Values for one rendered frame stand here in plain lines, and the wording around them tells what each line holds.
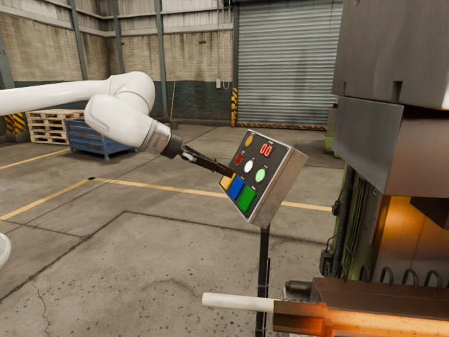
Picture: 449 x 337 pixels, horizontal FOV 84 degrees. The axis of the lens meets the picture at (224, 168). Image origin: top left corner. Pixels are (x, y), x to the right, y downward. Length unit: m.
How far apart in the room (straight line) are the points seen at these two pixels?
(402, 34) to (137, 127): 0.55
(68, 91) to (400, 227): 0.91
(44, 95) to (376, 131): 0.77
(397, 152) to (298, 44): 8.04
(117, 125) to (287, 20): 7.95
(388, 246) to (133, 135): 0.67
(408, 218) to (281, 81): 7.72
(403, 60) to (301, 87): 7.94
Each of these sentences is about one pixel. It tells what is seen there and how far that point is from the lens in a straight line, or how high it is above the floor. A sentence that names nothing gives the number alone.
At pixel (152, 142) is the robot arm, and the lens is 0.69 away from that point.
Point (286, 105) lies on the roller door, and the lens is 8.27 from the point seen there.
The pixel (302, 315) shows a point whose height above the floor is 1.02.
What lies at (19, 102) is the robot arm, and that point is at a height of 1.34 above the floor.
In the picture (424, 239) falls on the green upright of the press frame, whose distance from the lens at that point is 0.73.
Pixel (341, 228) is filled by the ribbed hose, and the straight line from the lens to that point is 0.82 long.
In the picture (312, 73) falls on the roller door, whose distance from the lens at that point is 8.24.
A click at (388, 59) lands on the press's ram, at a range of 0.34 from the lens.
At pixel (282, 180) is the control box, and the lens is 0.81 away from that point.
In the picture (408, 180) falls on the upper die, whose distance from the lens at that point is 0.32.
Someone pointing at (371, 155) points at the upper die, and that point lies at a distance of 0.35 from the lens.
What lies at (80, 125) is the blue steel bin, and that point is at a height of 0.62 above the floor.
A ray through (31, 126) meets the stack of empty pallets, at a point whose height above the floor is 0.40.
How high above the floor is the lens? 1.38
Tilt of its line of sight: 19 degrees down
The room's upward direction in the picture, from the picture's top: straight up
